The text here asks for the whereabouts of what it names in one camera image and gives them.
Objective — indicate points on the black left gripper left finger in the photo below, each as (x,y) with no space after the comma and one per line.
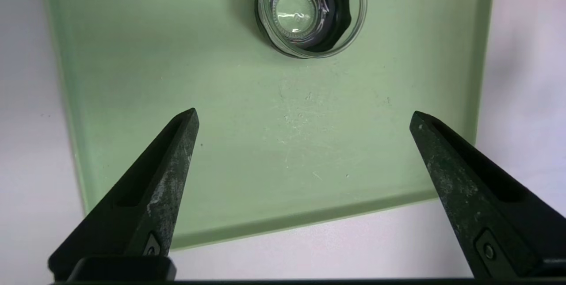
(132,214)

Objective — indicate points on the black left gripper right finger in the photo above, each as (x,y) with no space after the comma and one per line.
(495,214)

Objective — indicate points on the glass cup with black base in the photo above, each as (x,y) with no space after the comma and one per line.
(309,11)

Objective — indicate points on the light green plastic tray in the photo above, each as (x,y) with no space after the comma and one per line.
(265,121)

